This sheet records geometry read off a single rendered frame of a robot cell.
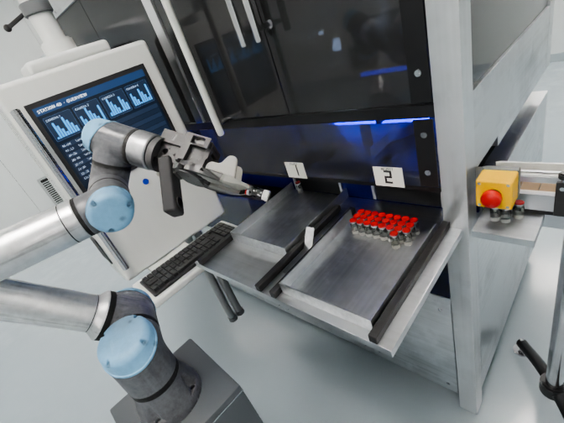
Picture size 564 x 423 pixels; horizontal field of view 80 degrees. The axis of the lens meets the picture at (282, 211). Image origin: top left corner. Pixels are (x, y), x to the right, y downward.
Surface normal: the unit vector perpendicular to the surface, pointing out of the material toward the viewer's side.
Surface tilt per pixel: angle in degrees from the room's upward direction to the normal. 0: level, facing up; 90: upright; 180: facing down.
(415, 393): 0
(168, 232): 90
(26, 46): 90
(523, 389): 0
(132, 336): 8
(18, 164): 90
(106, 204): 90
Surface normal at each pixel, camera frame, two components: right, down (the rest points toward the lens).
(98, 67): 0.67, 0.17
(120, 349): -0.24, -0.77
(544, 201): -0.63, 0.55
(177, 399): 0.61, -0.14
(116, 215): 0.47, 0.32
